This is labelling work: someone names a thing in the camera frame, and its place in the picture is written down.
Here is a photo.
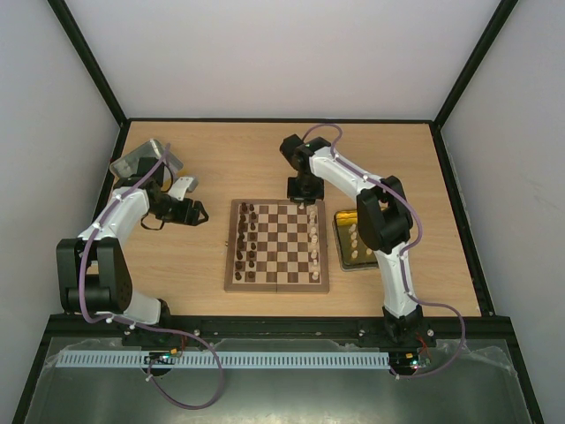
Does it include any wooden chess board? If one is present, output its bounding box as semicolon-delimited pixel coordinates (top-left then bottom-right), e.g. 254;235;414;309
224;199;329;293

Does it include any silver metal tin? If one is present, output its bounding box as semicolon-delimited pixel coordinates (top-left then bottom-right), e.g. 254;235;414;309
109;139;184;178

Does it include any gold tin with pieces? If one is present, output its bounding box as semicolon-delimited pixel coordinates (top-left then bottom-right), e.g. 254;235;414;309
333;209;379;271

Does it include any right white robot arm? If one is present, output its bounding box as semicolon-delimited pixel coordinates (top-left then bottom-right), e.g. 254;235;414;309
279;134;423;346

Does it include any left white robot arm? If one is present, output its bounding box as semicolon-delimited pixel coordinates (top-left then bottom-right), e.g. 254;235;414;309
56;151;209;327

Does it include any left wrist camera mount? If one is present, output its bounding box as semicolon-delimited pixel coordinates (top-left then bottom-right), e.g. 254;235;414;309
168;176;199;201

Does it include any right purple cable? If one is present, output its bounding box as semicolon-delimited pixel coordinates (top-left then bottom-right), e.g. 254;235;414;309
304;124;467;382

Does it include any purple cable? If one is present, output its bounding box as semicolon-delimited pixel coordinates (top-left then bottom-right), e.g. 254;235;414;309
304;124;467;382
80;140;226;408

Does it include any black aluminium frame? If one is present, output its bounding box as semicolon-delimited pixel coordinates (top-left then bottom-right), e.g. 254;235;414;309
0;0;565;424

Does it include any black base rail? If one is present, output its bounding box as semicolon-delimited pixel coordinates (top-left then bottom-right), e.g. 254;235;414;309
43;314;513;350

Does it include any white slotted cable duct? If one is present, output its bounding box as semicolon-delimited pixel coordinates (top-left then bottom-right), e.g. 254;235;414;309
55;350;389;370

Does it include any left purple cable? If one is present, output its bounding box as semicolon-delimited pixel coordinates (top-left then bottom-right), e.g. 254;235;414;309
80;140;226;408

